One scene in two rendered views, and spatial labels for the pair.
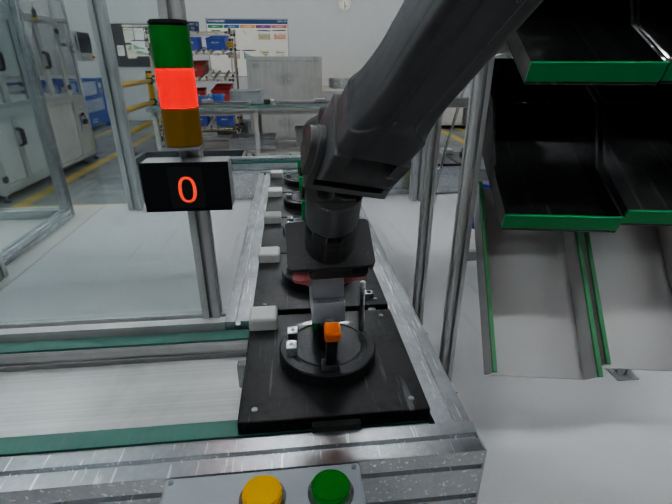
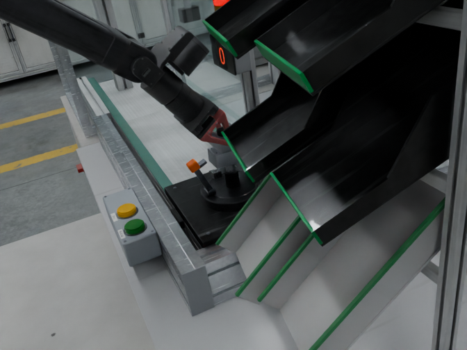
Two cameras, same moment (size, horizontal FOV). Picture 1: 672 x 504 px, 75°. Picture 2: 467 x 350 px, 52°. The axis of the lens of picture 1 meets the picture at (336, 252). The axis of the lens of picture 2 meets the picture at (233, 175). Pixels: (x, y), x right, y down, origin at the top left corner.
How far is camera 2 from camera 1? 89 cm
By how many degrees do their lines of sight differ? 67
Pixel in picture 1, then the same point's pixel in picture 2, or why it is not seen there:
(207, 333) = not seen: hidden behind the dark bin
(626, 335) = (313, 311)
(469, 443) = (184, 267)
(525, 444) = (263, 337)
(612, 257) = (370, 246)
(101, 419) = (174, 163)
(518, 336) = (262, 244)
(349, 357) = (223, 196)
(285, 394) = (190, 192)
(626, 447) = not seen: outside the picture
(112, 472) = (130, 174)
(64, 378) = (195, 141)
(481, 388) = not seen: hidden behind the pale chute
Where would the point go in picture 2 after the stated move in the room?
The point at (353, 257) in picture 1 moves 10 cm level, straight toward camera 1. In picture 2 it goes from (190, 123) to (136, 136)
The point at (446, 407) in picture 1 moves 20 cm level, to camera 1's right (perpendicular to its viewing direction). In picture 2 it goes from (218, 255) to (258, 334)
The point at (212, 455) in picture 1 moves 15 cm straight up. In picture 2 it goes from (147, 192) to (131, 132)
